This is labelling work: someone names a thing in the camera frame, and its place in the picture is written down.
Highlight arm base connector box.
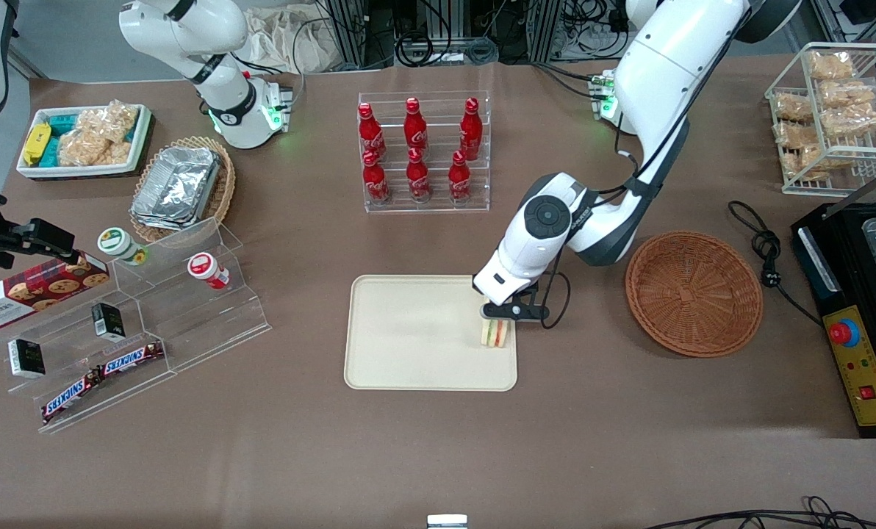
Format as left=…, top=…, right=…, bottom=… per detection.
left=260, top=81, right=295, bottom=134
left=587, top=70, right=621, bottom=120

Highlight beige plastic tray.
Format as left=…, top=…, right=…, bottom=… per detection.
left=343, top=274, right=519, bottom=392

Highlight oval light wicker basket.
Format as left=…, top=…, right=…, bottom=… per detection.
left=129, top=135, right=237, bottom=244

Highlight round brown wicker basket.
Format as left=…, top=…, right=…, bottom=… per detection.
left=625, top=231, right=764, bottom=359

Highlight red cookie box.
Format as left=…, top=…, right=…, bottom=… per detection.
left=0, top=251, right=110, bottom=332

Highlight white rectangular snack bin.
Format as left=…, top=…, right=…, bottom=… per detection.
left=15, top=104, right=153, bottom=180

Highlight green lid white cup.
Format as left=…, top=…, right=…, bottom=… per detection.
left=97, top=227, right=149, bottom=267

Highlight yellow snack pack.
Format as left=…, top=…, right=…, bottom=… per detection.
left=22, top=123, right=52, bottom=167

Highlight clear bag rice crackers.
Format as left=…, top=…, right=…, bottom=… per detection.
left=57, top=129, right=132, bottom=168
left=76, top=100, right=140, bottom=145

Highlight small black box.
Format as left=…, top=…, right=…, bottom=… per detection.
left=90, top=301, right=126, bottom=342
left=7, top=338, right=46, bottom=379

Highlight red cola bottle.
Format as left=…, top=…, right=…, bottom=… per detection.
left=356, top=102, right=387, bottom=159
left=406, top=147, right=432, bottom=203
left=403, top=97, right=429, bottom=152
left=362, top=149, right=391, bottom=205
left=448, top=151, right=473, bottom=202
left=459, top=97, right=483, bottom=160

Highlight clear acrylic bottle rack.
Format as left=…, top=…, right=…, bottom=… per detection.
left=356, top=90, right=492, bottom=215

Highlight stack of foil containers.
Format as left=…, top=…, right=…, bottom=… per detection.
left=130, top=146, right=223, bottom=231

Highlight Snickers chocolate bar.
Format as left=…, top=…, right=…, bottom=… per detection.
left=99, top=339, right=166, bottom=378
left=40, top=368, right=106, bottom=425

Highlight red lid white cup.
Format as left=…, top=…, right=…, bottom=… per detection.
left=187, top=251, right=231, bottom=290

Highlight clear acrylic step shelf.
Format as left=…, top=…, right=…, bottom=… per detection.
left=0, top=216, right=273, bottom=436

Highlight white cloth bag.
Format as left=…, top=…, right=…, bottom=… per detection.
left=241, top=6, right=337, bottom=76

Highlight bagged fried snack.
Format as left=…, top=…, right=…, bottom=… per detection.
left=808, top=51, right=855, bottom=82
left=819, top=79, right=876, bottom=109
left=797, top=143, right=844, bottom=181
left=773, top=91, right=815, bottom=123
left=775, top=121, right=822, bottom=150
left=820, top=103, right=876, bottom=138

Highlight black appliance with yellow panel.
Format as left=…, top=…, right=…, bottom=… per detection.
left=789, top=197, right=876, bottom=439

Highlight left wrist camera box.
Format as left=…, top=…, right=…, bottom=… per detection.
left=510, top=288, right=551, bottom=325

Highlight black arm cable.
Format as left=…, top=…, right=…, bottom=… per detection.
left=538, top=7, right=752, bottom=330

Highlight aluminium frame with cables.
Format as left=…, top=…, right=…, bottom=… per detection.
left=319, top=0, right=630, bottom=71

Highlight black power cable with plug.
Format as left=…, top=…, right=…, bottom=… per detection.
left=728, top=200, right=825, bottom=326

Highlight black floor cables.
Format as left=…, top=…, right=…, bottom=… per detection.
left=642, top=495, right=876, bottom=529

